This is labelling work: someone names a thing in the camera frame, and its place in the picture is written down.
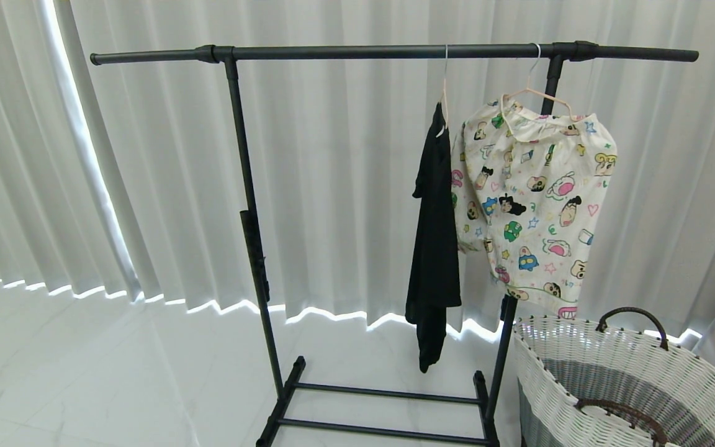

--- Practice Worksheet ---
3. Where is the black garment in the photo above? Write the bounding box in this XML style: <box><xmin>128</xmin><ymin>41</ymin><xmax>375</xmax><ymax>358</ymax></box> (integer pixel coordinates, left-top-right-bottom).
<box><xmin>404</xmin><ymin>102</ymin><xmax>462</xmax><ymax>374</ymax></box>

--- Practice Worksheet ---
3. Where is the pink clothes hanger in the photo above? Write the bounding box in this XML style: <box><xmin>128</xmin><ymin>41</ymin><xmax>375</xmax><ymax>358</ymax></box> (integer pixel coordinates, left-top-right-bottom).
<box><xmin>434</xmin><ymin>45</ymin><xmax>451</xmax><ymax>138</ymax></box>
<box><xmin>500</xmin><ymin>43</ymin><xmax>582</xmax><ymax>125</ymax></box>

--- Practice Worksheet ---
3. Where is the cream printed garment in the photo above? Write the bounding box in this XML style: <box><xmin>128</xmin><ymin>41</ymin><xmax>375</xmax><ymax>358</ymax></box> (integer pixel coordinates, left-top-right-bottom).
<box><xmin>451</xmin><ymin>99</ymin><xmax>618</xmax><ymax>320</ymax></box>

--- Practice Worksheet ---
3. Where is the black clothes rack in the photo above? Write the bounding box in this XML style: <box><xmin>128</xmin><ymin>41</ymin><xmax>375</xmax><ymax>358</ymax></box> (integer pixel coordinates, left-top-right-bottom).
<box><xmin>89</xmin><ymin>40</ymin><xmax>699</xmax><ymax>447</ymax></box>

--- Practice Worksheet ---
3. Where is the white laundry basket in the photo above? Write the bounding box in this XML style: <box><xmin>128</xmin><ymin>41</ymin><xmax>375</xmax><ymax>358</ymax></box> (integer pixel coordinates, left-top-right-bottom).
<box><xmin>511</xmin><ymin>307</ymin><xmax>715</xmax><ymax>447</ymax></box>

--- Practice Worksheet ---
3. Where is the white curtain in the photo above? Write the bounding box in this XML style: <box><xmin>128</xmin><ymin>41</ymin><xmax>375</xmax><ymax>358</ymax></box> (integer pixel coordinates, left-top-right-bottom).
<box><xmin>0</xmin><ymin>0</ymin><xmax>715</xmax><ymax>345</ymax></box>

